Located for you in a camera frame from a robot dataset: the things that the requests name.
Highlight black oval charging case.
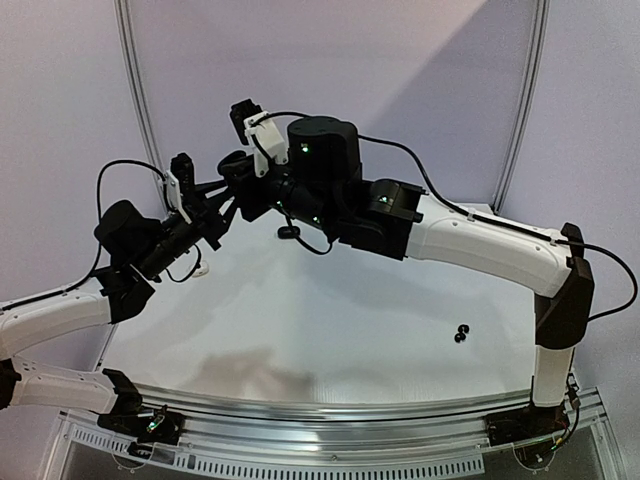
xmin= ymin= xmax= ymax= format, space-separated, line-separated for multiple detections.
xmin=277 ymin=226 xmax=300 ymax=240

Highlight white earbud charging case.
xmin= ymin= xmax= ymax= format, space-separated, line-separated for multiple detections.
xmin=193 ymin=262 xmax=209 ymax=278

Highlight black glossy charging case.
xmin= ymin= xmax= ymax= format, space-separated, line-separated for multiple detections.
xmin=217 ymin=150 xmax=255 ymax=188

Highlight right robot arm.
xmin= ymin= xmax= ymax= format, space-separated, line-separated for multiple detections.
xmin=236 ymin=112 xmax=595 ymax=436

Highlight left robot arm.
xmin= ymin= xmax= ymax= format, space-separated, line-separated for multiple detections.
xmin=1 ymin=181 xmax=237 ymax=434

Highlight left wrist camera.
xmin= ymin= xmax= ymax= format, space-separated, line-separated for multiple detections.
xmin=162 ymin=152 xmax=195 ymax=224

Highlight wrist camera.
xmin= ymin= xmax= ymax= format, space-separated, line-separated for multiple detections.
xmin=162 ymin=152 xmax=195 ymax=224
xmin=230 ymin=99 xmax=288 ymax=178

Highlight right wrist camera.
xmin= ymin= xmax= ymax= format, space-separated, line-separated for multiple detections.
xmin=230 ymin=99 xmax=288 ymax=178

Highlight aluminium frame post left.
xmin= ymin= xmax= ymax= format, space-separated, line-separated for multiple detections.
xmin=114 ymin=0 xmax=165 ymax=170

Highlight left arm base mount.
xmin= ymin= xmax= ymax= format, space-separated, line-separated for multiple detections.
xmin=97 ymin=398 xmax=186 ymax=445

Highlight aluminium front rail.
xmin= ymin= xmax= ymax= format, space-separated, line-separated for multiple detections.
xmin=45 ymin=387 xmax=625 ymax=479

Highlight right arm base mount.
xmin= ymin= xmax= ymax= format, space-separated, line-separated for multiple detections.
xmin=484 ymin=401 xmax=569 ymax=446

